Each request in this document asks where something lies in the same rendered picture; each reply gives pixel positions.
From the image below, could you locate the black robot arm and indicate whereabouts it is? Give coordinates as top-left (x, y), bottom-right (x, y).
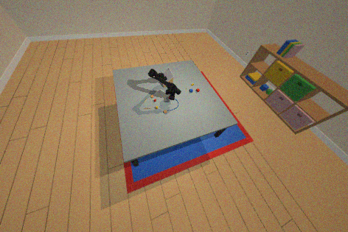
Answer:
top-left (148, 69), bottom-right (181, 95)

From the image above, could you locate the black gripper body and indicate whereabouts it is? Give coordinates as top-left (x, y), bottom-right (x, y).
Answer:
top-left (169, 91), bottom-right (175, 100)

